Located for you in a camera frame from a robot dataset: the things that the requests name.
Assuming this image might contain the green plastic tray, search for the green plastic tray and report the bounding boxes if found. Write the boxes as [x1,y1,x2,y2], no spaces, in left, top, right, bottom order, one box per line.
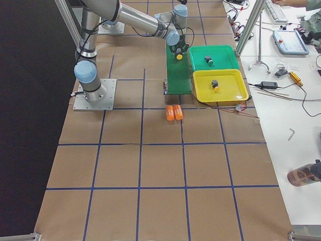
[189,45,240,71]

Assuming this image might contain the green conveyor belt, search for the green conveyor belt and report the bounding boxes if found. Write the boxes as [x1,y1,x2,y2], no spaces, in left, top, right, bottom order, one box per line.
[163,46,192,95]

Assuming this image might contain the black power brick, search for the black power brick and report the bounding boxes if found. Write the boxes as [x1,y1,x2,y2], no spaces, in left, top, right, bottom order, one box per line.
[260,81,278,89]

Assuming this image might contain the metal hex key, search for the metal hex key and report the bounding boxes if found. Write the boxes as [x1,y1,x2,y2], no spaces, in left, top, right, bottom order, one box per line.
[288,128,295,141]

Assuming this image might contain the yellow push button switch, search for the yellow push button switch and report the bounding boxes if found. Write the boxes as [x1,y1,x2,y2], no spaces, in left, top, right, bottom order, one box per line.
[211,80,220,92]
[175,48,183,60]

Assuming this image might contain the green push button switch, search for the green push button switch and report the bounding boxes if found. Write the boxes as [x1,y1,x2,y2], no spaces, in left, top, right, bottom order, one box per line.
[204,55,214,66]

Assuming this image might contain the yellow plastic tray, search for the yellow plastic tray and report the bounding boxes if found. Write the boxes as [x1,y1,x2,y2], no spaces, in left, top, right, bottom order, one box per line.
[193,69,249,103]

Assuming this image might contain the white keyboard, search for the white keyboard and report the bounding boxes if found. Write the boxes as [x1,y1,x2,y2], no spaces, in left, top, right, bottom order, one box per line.
[264,0,288,24]

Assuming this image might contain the metal claw stand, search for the metal claw stand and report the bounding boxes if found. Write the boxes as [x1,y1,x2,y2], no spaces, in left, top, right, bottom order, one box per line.
[248,13,271,74]

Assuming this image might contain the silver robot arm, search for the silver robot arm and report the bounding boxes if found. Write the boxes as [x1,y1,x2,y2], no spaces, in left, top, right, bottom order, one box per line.
[74,1,191,111]
[101,18,118,29]

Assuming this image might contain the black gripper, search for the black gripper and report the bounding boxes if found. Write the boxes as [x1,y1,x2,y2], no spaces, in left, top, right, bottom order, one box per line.
[168,40,190,54]

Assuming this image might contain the orange 4680 cylinder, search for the orange 4680 cylinder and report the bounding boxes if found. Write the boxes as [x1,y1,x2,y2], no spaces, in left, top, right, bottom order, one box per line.
[166,105,175,121]
[173,104,184,120]

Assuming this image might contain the brown drink bottle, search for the brown drink bottle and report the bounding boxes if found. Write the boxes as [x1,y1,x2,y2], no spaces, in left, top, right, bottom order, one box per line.
[287,159,320,187]

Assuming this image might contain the brass connector part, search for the brass connector part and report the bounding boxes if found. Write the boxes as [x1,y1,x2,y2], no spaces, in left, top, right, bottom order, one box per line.
[289,72,303,87]

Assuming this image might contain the aluminium frame post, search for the aluminium frame post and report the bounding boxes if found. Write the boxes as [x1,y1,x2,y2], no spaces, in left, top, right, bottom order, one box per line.
[235,0,265,57]

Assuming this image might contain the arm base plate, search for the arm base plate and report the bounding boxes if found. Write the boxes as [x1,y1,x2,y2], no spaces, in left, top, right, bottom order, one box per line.
[73,79,117,111]
[98,22,125,35]

